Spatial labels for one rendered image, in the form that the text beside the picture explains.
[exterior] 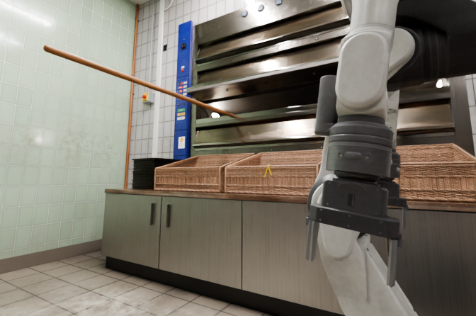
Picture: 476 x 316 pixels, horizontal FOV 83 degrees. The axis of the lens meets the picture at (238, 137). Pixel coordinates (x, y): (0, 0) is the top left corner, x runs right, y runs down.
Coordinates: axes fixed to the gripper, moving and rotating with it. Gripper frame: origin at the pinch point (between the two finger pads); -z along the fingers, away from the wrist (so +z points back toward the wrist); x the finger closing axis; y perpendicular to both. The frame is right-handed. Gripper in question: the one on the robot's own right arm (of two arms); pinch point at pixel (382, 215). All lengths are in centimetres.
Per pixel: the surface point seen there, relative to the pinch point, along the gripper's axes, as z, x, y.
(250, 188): -1, 66, -42
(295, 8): 134, 66, -91
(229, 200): -8, 76, -37
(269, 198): -4, 52, -37
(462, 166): 18, -25, -42
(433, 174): 13.8, -15.7, -42.2
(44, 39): 101, 247, -4
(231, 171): 7, 80, -42
